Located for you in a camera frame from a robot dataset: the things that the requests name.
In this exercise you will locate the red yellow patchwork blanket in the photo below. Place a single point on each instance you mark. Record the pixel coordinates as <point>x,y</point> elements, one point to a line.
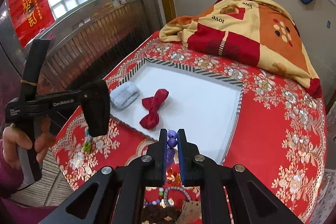
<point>259,33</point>

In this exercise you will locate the red calligraphy poster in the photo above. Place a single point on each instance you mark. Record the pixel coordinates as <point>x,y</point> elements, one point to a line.
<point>29,18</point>

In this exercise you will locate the striped white tray box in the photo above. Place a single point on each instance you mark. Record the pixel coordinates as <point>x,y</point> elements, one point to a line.
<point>204,104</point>

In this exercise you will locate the red floral bedspread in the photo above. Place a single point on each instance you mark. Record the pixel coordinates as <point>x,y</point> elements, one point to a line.
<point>280,136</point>

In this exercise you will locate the brown lace hair bow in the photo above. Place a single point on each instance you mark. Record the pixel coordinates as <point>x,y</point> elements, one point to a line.
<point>190,213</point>

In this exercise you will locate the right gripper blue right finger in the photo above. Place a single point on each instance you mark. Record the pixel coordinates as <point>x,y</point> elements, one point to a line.
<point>190,172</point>

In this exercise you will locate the light blue fluffy scrunchie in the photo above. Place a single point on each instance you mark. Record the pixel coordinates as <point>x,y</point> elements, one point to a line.
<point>123,95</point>

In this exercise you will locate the dark red satin bow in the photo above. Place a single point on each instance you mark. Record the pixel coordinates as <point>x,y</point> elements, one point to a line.
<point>152,105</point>

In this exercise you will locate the person's left hand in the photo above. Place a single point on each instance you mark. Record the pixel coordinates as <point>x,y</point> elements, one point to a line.
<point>14,137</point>

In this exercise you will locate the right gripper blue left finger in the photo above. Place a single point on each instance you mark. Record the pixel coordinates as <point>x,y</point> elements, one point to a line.
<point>155,175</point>

